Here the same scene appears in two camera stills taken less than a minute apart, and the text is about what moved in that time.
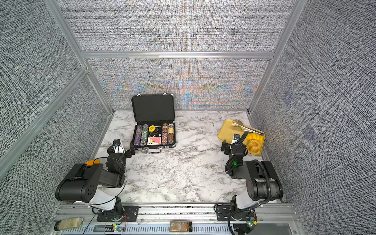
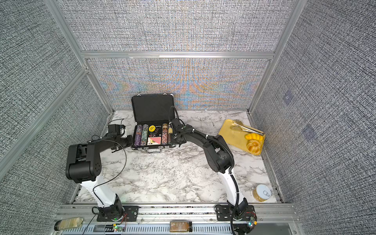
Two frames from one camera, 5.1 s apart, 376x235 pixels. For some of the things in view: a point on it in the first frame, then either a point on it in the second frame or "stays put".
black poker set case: [153, 128] stays put
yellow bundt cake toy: [253, 146] stays put
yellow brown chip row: [171, 135] stays put
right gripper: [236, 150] → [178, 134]
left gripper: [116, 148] → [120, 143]
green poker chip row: [144, 135] stays put
